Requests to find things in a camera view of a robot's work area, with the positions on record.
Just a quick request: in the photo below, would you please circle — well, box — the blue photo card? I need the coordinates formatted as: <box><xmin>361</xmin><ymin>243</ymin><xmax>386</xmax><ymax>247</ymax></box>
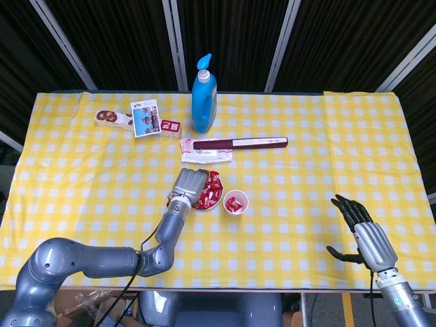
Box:
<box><xmin>131</xmin><ymin>99</ymin><xmax>162</xmax><ymax>138</ymax></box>

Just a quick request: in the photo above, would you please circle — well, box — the brown cardboard box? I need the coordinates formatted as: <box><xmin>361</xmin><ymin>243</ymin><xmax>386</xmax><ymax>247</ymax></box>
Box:
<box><xmin>54</xmin><ymin>289</ymin><xmax>138</xmax><ymax>327</ymax></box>

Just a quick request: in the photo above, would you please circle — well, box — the white metal table leg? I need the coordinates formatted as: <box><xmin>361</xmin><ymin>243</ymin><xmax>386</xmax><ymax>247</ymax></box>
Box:
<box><xmin>300</xmin><ymin>292</ymin><xmax>313</xmax><ymax>327</ymax></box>

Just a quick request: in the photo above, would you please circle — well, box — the small brown box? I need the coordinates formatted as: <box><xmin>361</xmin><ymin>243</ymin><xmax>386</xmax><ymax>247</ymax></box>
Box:
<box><xmin>283</xmin><ymin>311</ymin><xmax>304</xmax><ymax>327</ymax></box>

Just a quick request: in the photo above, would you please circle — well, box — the yellow white checked tablecloth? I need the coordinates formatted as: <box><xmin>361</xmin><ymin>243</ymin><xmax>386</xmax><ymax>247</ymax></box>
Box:
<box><xmin>0</xmin><ymin>90</ymin><xmax>436</xmax><ymax>291</ymax></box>

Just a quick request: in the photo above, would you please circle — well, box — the long maroon slim box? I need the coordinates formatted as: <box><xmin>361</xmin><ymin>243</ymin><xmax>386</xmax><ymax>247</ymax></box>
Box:
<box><xmin>193</xmin><ymin>136</ymin><xmax>289</xmax><ymax>151</ymax></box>

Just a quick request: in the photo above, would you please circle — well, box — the long beige cookie box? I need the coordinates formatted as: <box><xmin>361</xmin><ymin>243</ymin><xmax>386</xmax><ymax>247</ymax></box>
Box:
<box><xmin>94</xmin><ymin>109</ymin><xmax>183</xmax><ymax>140</ymax></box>

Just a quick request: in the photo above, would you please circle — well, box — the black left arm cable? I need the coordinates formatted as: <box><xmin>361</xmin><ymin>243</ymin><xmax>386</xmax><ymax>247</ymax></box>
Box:
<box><xmin>93</xmin><ymin>230</ymin><xmax>163</xmax><ymax>327</ymax></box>

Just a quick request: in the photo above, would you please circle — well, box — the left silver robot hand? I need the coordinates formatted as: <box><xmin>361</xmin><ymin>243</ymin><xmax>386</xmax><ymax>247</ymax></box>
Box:
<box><xmin>166</xmin><ymin>167</ymin><xmax>210</xmax><ymax>208</ymax></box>

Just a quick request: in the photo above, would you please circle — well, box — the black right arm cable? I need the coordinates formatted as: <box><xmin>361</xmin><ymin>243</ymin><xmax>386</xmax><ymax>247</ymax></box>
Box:
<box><xmin>368</xmin><ymin>268</ymin><xmax>378</xmax><ymax>327</ymax></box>

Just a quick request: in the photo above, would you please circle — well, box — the clear plastic wrap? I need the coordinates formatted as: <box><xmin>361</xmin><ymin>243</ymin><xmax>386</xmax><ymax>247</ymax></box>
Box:
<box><xmin>74</xmin><ymin>292</ymin><xmax>113</xmax><ymax>327</ymax></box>

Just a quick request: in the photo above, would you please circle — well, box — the metal bowl of red candies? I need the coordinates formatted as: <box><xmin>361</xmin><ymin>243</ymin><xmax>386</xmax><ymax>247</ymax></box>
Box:
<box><xmin>194</xmin><ymin>170</ymin><xmax>225</xmax><ymax>213</ymax></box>

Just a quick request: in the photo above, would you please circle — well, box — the white pink plastic packet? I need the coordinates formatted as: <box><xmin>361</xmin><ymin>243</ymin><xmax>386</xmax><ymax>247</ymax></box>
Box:
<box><xmin>179</xmin><ymin>137</ymin><xmax>234</xmax><ymax>164</ymax></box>

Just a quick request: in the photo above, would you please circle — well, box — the blue pump detergent bottle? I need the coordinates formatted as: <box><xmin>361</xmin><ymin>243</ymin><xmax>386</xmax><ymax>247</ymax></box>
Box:
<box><xmin>191</xmin><ymin>52</ymin><xmax>218</xmax><ymax>134</ymax></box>

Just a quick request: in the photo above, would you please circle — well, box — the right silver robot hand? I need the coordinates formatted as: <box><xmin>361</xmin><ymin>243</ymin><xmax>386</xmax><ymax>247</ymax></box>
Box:
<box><xmin>326</xmin><ymin>194</ymin><xmax>399</xmax><ymax>273</ymax></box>

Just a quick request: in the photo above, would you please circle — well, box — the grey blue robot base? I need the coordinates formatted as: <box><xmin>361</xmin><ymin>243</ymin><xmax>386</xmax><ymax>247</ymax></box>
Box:
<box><xmin>138</xmin><ymin>291</ymin><xmax>283</xmax><ymax>327</ymax></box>

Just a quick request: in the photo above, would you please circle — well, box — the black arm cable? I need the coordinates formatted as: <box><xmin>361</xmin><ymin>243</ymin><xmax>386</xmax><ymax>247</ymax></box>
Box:
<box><xmin>93</xmin><ymin>230</ymin><xmax>163</xmax><ymax>327</ymax></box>
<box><xmin>368</xmin><ymin>268</ymin><xmax>378</xmax><ymax>327</ymax></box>

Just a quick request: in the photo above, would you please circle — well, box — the white paper cup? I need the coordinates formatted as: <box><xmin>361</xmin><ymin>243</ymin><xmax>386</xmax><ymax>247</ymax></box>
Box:
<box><xmin>223</xmin><ymin>189</ymin><xmax>249</xmax><ymax>217</ymax></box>

